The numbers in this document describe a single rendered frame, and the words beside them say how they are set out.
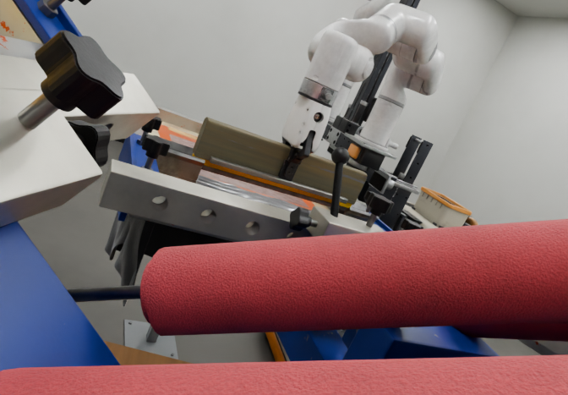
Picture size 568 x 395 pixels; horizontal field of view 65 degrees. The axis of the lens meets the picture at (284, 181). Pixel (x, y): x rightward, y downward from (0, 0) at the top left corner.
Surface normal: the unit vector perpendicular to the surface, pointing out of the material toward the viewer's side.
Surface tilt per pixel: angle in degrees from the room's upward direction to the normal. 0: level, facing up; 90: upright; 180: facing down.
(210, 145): 91
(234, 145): 91
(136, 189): 90
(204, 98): 90
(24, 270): 32
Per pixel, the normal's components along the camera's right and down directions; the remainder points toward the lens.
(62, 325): 0.82, -0.54
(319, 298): -0.16, 0.01
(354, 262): -0.18, -0.58
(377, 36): -0.22, 0.60
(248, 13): 0.33, 0.36
